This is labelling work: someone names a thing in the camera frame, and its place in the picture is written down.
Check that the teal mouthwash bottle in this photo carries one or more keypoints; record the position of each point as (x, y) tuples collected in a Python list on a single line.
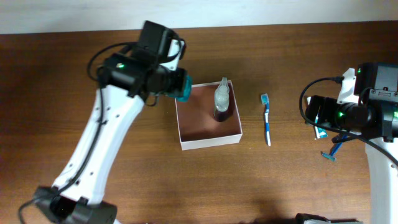
[(184, 93)]

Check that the white cardboard box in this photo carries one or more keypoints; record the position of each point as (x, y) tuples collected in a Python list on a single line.
[(197, 126)]

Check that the clear spray bottle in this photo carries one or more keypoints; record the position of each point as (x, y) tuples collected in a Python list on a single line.
[(221, 98)]

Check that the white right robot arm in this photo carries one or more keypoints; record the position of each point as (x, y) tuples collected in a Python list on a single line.
[(365, 110)]

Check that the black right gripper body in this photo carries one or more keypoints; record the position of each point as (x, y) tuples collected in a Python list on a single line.
[(337, 115)]

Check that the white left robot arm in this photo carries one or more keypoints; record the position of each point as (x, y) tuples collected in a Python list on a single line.
[(125, 80)]

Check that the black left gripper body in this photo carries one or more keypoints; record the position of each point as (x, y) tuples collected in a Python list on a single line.
[(173, 80)]

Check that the blue white toothbrush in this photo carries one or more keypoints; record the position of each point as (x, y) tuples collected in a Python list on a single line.
[(265, 102)]

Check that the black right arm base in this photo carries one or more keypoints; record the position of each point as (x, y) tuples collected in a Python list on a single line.
[(304, 218)]

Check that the blue disposable razor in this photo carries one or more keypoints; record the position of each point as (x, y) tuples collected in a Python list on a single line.
[(335, 148)]

